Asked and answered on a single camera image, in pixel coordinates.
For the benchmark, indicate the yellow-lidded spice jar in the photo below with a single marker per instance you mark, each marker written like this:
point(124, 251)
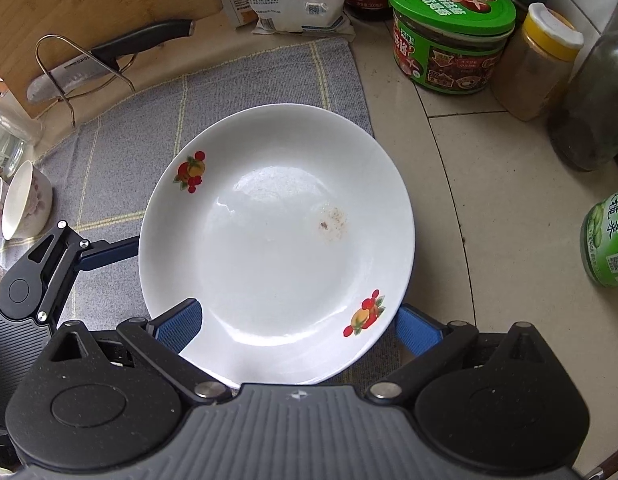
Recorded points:
point(534, 65)

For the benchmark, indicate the green-lidded round tub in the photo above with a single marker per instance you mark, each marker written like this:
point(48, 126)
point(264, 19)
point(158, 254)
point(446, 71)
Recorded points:
point(449, 35)

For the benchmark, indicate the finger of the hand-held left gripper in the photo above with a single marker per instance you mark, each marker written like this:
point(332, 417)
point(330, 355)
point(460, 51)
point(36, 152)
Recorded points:
point(109, 255)

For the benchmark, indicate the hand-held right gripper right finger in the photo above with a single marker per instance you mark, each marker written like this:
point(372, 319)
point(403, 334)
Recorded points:
point(414, 332)

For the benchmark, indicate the white plate with fruit print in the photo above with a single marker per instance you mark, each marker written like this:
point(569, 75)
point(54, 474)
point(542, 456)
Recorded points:
point(269, 240)

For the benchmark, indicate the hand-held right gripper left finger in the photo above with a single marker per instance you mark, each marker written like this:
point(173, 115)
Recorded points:
point(181, 327)

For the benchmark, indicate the clear glass bottle red cap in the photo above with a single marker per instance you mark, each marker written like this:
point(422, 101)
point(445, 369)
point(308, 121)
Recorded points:
point(589, 100)

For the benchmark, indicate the checked grey and teal cloth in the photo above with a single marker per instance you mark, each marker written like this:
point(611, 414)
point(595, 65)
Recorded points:
point(139, 125)

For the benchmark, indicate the green-labelled glass jar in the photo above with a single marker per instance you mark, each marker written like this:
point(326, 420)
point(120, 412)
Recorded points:
point(609, 240)

